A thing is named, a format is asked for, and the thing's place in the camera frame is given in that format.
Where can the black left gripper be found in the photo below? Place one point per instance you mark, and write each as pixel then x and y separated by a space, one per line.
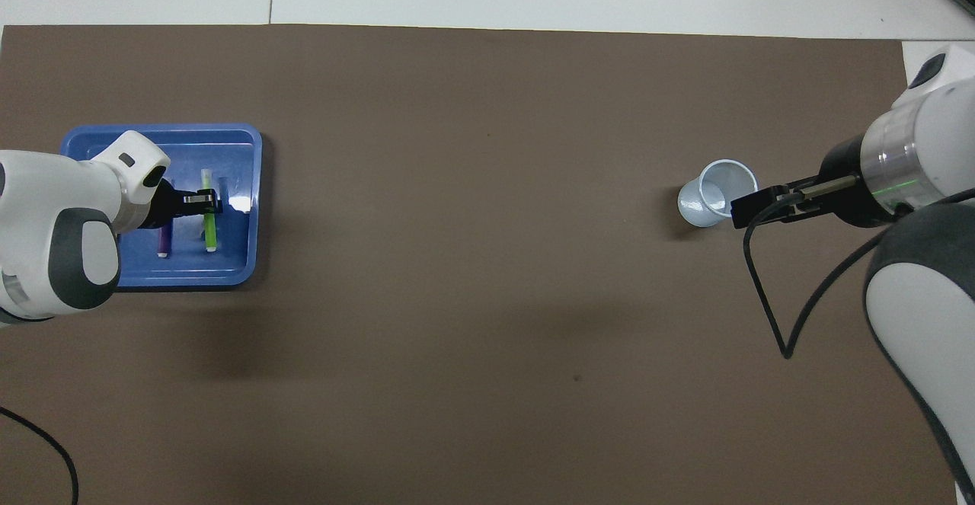
pixel 164 204

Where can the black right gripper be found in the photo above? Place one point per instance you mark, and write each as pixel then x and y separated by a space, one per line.
pixel 845 181

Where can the green pen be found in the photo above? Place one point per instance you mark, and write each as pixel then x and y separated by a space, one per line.
pixel 209 227

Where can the purple pen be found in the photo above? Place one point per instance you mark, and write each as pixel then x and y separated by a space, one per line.
pixel 163 242

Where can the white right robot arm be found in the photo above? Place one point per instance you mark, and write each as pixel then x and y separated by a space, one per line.
pixel 922 276

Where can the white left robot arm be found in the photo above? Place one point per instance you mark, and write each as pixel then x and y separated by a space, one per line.
pixel 61 223

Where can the blue plastic tray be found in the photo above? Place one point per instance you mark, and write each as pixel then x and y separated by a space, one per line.
pixel 228 261

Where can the clear plastic cup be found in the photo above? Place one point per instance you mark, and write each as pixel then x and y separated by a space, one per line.
pixel 697 204

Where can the brown table mat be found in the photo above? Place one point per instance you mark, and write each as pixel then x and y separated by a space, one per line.
pixel 472 185

